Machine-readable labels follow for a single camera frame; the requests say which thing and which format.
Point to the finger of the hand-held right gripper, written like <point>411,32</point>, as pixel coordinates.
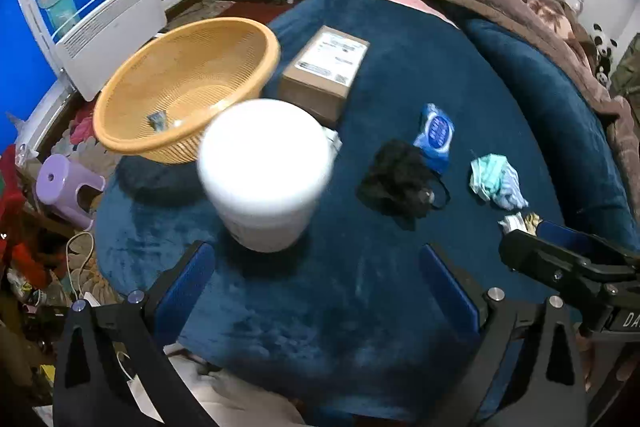
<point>540,257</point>
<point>565,234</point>

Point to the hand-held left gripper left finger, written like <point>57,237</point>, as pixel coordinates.
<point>186,292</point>

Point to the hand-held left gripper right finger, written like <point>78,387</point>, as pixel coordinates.
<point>450,292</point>

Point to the small gold item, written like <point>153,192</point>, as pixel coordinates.
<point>532,219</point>

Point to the small white packet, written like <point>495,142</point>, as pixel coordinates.
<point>511,223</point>

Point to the black cloth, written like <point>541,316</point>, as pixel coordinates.
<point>395,179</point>

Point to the blue wet wipes packet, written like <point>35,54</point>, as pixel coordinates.
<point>435,134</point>

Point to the orange plastic basket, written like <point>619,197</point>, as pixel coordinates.
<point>200,72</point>

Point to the teal striped cloth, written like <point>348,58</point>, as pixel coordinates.
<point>492,177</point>

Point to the white cloth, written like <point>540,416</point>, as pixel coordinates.
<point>225,392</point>

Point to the white round plastic tub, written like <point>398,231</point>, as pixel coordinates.
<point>265,167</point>

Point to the purple plastic stool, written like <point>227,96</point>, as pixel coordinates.
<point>60,182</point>

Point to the small grey-blue item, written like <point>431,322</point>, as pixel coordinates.
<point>157,119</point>

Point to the panda plush toy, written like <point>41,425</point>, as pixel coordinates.
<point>604,52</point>

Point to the flower pattern floor mat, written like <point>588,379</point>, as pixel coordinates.
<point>82,132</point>

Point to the cardboard box with white label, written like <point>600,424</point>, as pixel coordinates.
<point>325,57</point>

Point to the white panel heater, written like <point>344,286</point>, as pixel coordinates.
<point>110,32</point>

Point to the red rug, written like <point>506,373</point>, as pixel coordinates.
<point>240,12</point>

